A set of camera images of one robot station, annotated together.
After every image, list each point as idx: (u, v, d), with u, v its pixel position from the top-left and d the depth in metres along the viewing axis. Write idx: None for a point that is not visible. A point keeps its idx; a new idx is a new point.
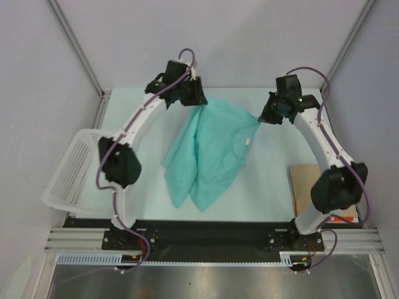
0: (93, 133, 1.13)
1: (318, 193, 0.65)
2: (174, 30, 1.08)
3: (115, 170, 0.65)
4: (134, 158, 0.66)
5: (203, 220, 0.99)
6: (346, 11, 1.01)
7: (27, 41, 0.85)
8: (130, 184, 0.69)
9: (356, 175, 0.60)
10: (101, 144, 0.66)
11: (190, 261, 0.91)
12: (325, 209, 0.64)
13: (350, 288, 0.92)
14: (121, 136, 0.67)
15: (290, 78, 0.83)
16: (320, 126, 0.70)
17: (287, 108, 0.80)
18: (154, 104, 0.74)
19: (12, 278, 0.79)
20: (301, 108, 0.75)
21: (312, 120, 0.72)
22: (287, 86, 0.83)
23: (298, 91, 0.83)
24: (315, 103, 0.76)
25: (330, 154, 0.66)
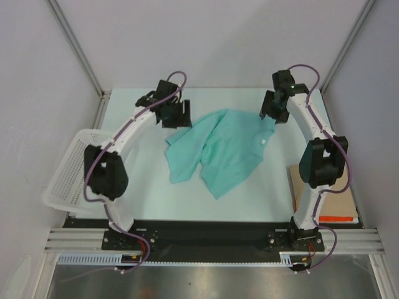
0: (93, 133, 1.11)
1: (305, 162, 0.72)
2: (174, 31, 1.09)
3: (101, 181, 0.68)
4: (121, 169, 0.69)
5: (203, 220, 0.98)
6: (346, 12, 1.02)
7: (27, 41, 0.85)
8: (117, 195, 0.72)
9: (338, 147, 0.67)
10: (88, 153, 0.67)
11: (189, 261, 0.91)
12: (310, 180, 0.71)
13: (350, 288, 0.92)
14: (110, 144, 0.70)
15: (283, 71, 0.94)
16: (307, 107, 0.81)
17: (280, 95, 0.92)
18: (144, 117, 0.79)
19: (12, 277, 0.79)
20: (292, 91, 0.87)
21: (302, 103, 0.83)
22: (280, 77, 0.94)
23: (291, 81, 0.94)
24: (306, 90, 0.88)
25: (315, 129, 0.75)
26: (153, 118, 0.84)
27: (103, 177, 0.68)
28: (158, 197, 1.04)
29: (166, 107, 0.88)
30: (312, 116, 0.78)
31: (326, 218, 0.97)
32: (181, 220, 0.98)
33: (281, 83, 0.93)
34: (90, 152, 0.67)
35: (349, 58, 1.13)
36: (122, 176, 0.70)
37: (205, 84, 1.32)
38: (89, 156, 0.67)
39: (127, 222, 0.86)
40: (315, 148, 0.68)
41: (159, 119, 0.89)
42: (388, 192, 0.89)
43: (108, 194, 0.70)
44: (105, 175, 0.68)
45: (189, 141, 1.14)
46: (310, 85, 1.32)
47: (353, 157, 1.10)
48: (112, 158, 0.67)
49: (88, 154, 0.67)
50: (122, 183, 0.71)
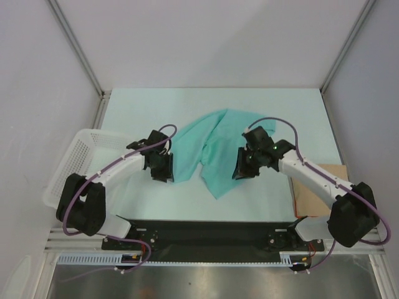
0: (93, 133, 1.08)
1: (338, 228, 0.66)
2: (174, 31, 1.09)
3: (76, 214, 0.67)
4: (100, 202, 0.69)
5: (203, 221, 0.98)
6: (346, 12, 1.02)
7: (27, 41, 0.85)
8: (90, 231, 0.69)
9: (361, 199, 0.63)
10: (71, 182, 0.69)
11: (189, 261, 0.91)
12: (352, 243, 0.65)
13: (350, 288, 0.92)
14: (96, 175, 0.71)
15: (257, 130, 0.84)
16: (305, 164, 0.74)
17: (267, 159, 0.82)
18: (134, 158, 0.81)
19: (12, 277, 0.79)
20: (278, 154, 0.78)
21: (296, 161, 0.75)
22: (257, 137, 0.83)
23: (269, 139, 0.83)
24: (290, 144, 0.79)
25: (328, 185, 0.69)
26: (141, 162, 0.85)
27: (78, 210, 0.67)
28: (158, 196, 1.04)
29: (154, 154, 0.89)
30: (317, 174, 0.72)
31: None
32: (181, 220, 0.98)
33: (260, 144, 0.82)
34: (72, 181, 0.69)
35: (349, 58, 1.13)
36: (100, 212, 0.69)
37: (206, 84, 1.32)
38: (71, 185, 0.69)
39: (124, 227, 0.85)
40: (345, 210, 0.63)
41: (146, 164, 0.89)
42: (388, 193, 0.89)
43: (82, 230, 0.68)
44: (81, 209, 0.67)
45: (190, 140, 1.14)
46: (311, 85, 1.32)
47: (353, 158, 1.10)
48: (93, 189, 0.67)
49: (70, 184, 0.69)
50: (97, 220, 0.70)
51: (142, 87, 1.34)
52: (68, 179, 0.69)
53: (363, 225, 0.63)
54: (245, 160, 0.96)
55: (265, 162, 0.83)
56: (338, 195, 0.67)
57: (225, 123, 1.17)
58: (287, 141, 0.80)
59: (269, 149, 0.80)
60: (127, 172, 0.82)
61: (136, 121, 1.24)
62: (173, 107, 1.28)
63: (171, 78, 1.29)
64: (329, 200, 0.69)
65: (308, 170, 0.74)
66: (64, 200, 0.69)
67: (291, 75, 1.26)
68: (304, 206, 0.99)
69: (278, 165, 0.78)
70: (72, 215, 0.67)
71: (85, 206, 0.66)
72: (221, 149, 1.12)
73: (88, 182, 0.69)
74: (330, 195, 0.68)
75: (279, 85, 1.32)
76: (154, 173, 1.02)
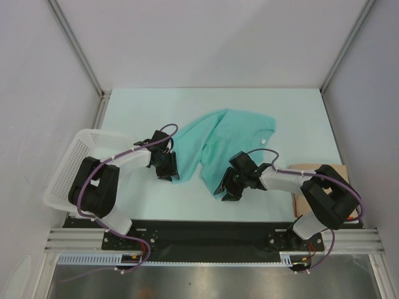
0: (93, 133, 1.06)
1: (322, 215, 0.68)
2: (174, 31, 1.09)
3: (90, 194, 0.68)
4: (115, 183, 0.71)
5: (204, 221, 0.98)
6: (346, 12, 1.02)
7: (27, 41, 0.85)
8: (105, 212, 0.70)
9: (326, 177, 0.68)
10: (85, 167, 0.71)
11: (189, 261, 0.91)
12: (339, 223, 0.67)
13: (350, 287, 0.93)
14: (110, 159, 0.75)
15: (239, 156, 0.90)
16: (278, 170, 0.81)
17: (253, 183, 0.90)
18: (141, 153, 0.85)
19: (12, 277, 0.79)
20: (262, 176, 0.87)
21: (272, 173, 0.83)
22: (240, 164, 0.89)
23: (252, 164, 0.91)
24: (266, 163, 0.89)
25: (296, 178, 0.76)
26: (148, 158, 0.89)
27: (93, 190, 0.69)
28: (158, 195, 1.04)
29: (160, 152, 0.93)
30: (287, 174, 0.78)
31: None
32: (181, 221, 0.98)
33: (244, 170, 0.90)
34: (88, 163, 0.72)
35: (349, 58, 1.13)
36: (113, 193, 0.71)
37: (206, 84, 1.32)
38: (87, 166, 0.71)
39: (126, 223, 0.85)
40: (315, 194, 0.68)
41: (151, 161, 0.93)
42: (388, 193, 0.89)
43: (95, 212, 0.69)
44: (95, 190, 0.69)
45: (190, 139, 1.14)
46: (311, 85, 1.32)
47: (353, 158, 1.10)
48: (109, 169, 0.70)
49: (86, 165, 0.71)
50: (110, 201, 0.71)
51: (141, 87, 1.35)
52: (83, 163, 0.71)
53: (339, 202, 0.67)
54: (230, 178, 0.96)
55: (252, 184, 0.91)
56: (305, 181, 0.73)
57: (225, 123, 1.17)
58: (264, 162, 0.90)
59: (254, 174, 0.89)
60: (134, 164, 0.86)
61: (136, 122, 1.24)
62: (173, 107, 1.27)
63: (172, 78, 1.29)
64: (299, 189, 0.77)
65: (281, 174, 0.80)
66: (78, 180, 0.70)
67: (291, 75, 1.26)
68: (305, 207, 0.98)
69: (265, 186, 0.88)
70: (85, 194, 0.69)
71: (101, 185, 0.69)
72: (221, 149, 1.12)
73: (103, 164, 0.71)
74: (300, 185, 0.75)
75: (279, 85, 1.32)
76: (159, 173, 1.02)
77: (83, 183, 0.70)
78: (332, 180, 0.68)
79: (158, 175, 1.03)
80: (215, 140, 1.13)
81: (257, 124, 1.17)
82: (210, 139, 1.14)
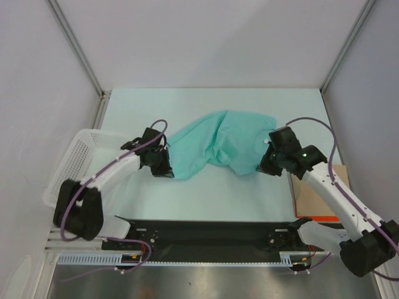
0: (93, 133, 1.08)
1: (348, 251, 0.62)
2: (174, 32, 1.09)
3: (74, 219, 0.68)
4: (96, 207, 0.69)
5: (200, 221, 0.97)
6: (346, 14, 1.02)
7: (27, 42, 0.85)
8: (90, 234, 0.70)
9: (389, 238, 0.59)
10: (65, 190, 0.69)
11: (189, 261, 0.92)
12: (366, 271, 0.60)
13: (349, 288, 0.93)
14: (91, 180, 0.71)
15: (285, 131, 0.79)
16: (335, 184, 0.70)
17: (292, 166, 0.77)
18: (129, 159, 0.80)
19: (12, 277, 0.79)
20: (308, 165, 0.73)
21: (324, 179, 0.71)
22: (285, 140, 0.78)
23: (297, 143, 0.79)
24: (320, 155, 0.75)
25: (356, 215, 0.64)
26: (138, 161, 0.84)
27: (76, 213, 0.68)
28: (157, 195, 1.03)
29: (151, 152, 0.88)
30: (348, 202, 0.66)
31: (326, 218, 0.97)
32: (181, 220, 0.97)
33: (285, 147, 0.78)
34: (67, 187, 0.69)
35: (349, 59, 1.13)
36: (97, 215, 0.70)
37: (205, 84, 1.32)
38: (67, 189, 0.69)
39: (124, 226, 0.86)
40: (364, 240, 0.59)
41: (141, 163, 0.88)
42: (388, 194, 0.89)
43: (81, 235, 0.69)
44: (78, 214, 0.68)
45: (188, 141, 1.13)
46: (311, 85, 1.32)
47: (353, 158, 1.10)
48: (89, 195, 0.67)
49: (66, 189, 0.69)
50: (95, 223, 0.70)
51: (141, 87, 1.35)
52: (62, 188, 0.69)
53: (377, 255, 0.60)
54: (267, 156, 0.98)
55: (290, 167, 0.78)
56: (365, 230, 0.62)
57: (227, 124, 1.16)
58: (318, 149, 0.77)
59: (296, 153, 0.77)
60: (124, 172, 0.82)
61: (136, 122, 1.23)
62: (173, 107, 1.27)
63: (172, 78, 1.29)
64: (352, 230, 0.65)
65: (336, 190, 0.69)
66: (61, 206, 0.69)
67: (291, 75, 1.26)
68: (305, 206, 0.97)
69: (303, 174, 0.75)
70: (70, 217, 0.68)
71: (82, 212, 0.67)
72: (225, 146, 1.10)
73: (83, 187, 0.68)
74: (357, 227, 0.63)
75: (279, 85, 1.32)
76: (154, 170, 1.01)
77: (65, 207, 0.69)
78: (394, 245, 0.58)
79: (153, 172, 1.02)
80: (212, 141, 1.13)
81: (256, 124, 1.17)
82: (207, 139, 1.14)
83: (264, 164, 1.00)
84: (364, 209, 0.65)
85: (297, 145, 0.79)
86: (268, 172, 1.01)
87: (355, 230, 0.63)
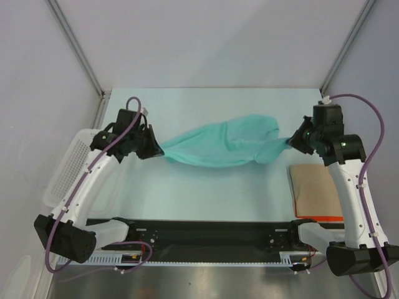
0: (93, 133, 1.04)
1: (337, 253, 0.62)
2: (174, 31, 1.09)
3: (62, 248, 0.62)
4: (78, 234, 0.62)
5: (197, 222, 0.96)
6: (346, 13, 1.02)
7: (28, 42, 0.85)
8: (83, 256, 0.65)
9: (384, 260, 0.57)
10: (40, 227, 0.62)
11: (188, 261, 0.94)
12: (343, 274, 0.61)
13: (349, 287, 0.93)
14: (63, 212, 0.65)
15: (333, 108, 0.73)
16: (359, 189, 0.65)
17: (324, 148, 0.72)
18: (101, 165, 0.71)
19: (12, 277, 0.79)
20: (342, 157, 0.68)
21: (350, 178, 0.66)
22: (328, 118, 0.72)
23: (340, 128, 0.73)
24: (361, 149, 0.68)
25: (363, 228, 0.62)
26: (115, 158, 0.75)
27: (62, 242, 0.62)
28: (156, 195, 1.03)
29: (127, 141, 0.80)
30: (361, 210, 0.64)
31: (326, 218, 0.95)
32: (176, 220, 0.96)
33: (326, 128, 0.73)
34: (40, 223, 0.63)
35: (349, 59, 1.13)
36: (83, 242, 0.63)
37: (205, 84, 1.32)
38: (40, 227, 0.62)
39: (123, 228, 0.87)
40: (357, 253, 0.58)
41: (121, 155, 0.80)
42: (388, 193, 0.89)
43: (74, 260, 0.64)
44: (63, 244, 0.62)
45: (188, 144, 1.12)
46: (310, 85, 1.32)
47: None
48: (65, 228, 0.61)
49: (40, 226, 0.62)
50: (85, 246, 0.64)
51: (141, 87, 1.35)
52: (36, 226, 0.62)
53: (365, 268, 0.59)
54: (300, 133, 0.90)
55: (321, 149, 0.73)
56: (363, 245, 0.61)
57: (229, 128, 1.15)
58: (361, 141, 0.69)
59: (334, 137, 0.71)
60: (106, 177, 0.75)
61: None
62: (173, 107, 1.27)
63: (171, 78, 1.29)
64: (349, 237, 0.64)
65: (358, 195, 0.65)
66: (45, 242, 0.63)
67: (291, 74, 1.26)
68: (305, 206, 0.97)
69: (331, 162, 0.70)
70: (57, 246, 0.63)
71: (65, 242, 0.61)
72: (235, 142, 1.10)
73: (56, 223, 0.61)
74: (357, 237, 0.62)
75: (278, 85, 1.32)
76: (139, 154, 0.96)
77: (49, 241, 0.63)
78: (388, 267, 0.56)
79: (139, 156, 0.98)
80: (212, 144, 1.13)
81: (257, 125, 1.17)
82: (207, 144, 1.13)
83: (293, 141, 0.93)
84: (375, 225, 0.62)
85: (339, 130, 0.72)
86: (298, 150, 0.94)
87: (355, 240, 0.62)
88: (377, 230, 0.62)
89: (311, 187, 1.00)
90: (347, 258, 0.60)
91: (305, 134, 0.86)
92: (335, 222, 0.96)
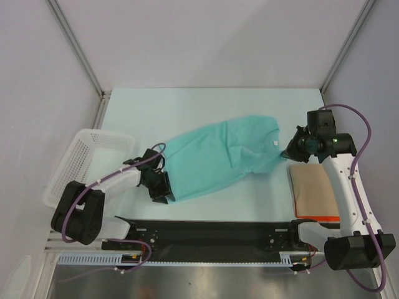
0: (93, 133, 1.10)
1: (333, 243, 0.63)
2: (174, 31, 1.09)
3: (73, 222, 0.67)
4: (98, 211, 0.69)
5: (198, 220, 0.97)
6: (346, 13, 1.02)
7: (27, 41, 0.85)
8: (88, 240, 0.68)
9: (378, 249, 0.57)
10: (69, 192, 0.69)
11: (187, 261, 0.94)
12: (339, 266, 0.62)
13: (349, 287, 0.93)
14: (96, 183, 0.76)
15: (325, 113, 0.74)
16: (351, 179, 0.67)
17: (317, 146, 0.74)
18: (131, 172, 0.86)
19: (12, 278, 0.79)
20: (334, 151, 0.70)
21: (343, 170, 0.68)
22: (319, 121, 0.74)
23: (331, 129, 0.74)
24: (351, 146, 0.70)
25: (356, 215, 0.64)
26: (138, 175, 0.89)
27: (77, 216, 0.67)
28: None
29: (150, 171, 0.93)
30: (355, 198, 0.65)
31: (326, 218, 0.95)
32: (178, 220, 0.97)
33: (318, 129, 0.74)
34: (72, 188, 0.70)
35: (349, 59, 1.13)
36: (96, 220, 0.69)
37: (204, 84, 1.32)
38: (71, 190, 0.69)
39: (122, 229, 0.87)
40: (351, 239, 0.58)
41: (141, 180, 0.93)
42: (388, 192, 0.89)
43: (80, 240, 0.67)
44: (78, 217, 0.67)
45: (181, 158, 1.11)
46: (310, 85, 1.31)
47: None
48: (95, 195, 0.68)
49: (70, 190, 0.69)
50: (94, 228, 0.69)
51: (141, 87, 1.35)
52: (67, 189, 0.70)
53: (360, 256, 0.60)
54: (296, 141, 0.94)
55: (314, 147, 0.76)
56: (357, 231, 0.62)
57: (230, 128, 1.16)
58: (351, 138, 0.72)
59: (326, 137, 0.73)
60: (126, 183, 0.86)
61: (135, 123, 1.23)
62: (173, 108, 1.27)
63: (171, 78, 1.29)
64: (345, 225, 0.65)
65: (351, 185, 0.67)
66: (62, 207, 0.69)
67: (291, 74, 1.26)
68: (304, 206, 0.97)
69: (325, 158, 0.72)
70: (70, 220, 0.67)
71: (83, 213, 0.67)
72: (235, 149, 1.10)
73: (88, 188, 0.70)
74: (352, 225, 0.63)
75: (278, 85, 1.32)
76: (153, 193, 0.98)
77: (67, 211, 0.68)
78: (383, 260, 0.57)
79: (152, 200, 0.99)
80: (206, 156, 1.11)
81: (256, 127, 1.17)
82: (201, 155, 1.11)
83: (289, 149, 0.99)
84: (368, 213, 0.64)
85: (332, 131, 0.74)
86: (294, 159, 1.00)
87: (348, 227, 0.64)
88: (370, 218, 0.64)
89: (310, 187, 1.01)
90: (342, 246, 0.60)
91: (301, 140, 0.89)
92: (335, 222, 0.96)
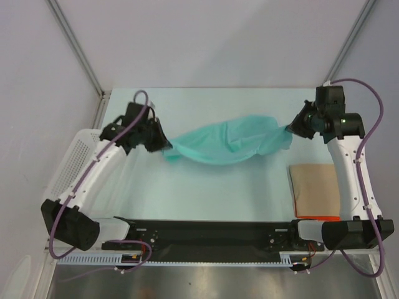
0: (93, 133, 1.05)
1: (331, 227, 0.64)
2: (174, 31, 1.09)
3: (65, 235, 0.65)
4: (83, 223, 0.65)
5: (198, 221, 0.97)
6: (346, 14, 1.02)
7: (27, 41, 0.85)
8: (85, 244, 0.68)
9: (377, 232, 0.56)
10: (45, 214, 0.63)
11: (188, 261, 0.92)
12: (336, 245, 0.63)
13: (349, 287, 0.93)
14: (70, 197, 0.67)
15: (335, 89, 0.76)
16: (356, 164, 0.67)
17: (323, 124, 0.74)
18: (110, 154, 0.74)
19: (12, 278, 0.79)
20: (341, 132, 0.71)
21: (348, 152, 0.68)
22: (329, 98, 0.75)
23: (340, 106, 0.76)
24: (360, 126, 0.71)
25: (358, 200, 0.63)
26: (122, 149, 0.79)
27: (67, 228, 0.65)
28: (157, 195, 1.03)
29: (135, 134, 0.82)
30: (357, 182, 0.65)
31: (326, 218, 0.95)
32: (179, 220, 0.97)
33: (327, 107, 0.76)
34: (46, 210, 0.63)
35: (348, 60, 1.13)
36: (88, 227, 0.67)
37: (204, 84, 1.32)
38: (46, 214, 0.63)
39: (123, 228, 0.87)
40: (350, 223, 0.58)
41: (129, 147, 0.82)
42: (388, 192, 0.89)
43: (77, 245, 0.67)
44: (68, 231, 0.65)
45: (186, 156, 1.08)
46: (310, 85, 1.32)
47: None
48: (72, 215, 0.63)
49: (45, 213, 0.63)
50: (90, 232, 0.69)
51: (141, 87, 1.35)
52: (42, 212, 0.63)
53: (358, 238, 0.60)
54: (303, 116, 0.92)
55: (320, 126, 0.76)
56: (357, 216, 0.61)
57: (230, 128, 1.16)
58: (360, 119, 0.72)
59: (334, 116, 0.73)
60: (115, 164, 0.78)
61: None
62: (173, 108, 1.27)
63: (171, 78, 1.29)
64: (345, 210, 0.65)
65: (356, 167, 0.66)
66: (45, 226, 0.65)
67: (290, 74, 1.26)
68: (305, 205, 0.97)
69: (331, 139, 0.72)
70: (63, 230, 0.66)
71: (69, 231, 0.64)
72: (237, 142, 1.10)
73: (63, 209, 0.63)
74: (353, 209, 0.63)
75: (278, 85, 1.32)
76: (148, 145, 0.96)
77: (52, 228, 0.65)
78: (381, 242, 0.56)
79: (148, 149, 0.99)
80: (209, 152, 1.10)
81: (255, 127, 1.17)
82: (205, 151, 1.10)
83: (294, 124, 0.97)
84: (371, 199, 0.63)
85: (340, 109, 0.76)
86: (299, 134, 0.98)
87: (348, 212, 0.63)
88: (371, 203, 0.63)
89: (311, 187, 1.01)
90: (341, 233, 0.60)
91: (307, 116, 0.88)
92: None
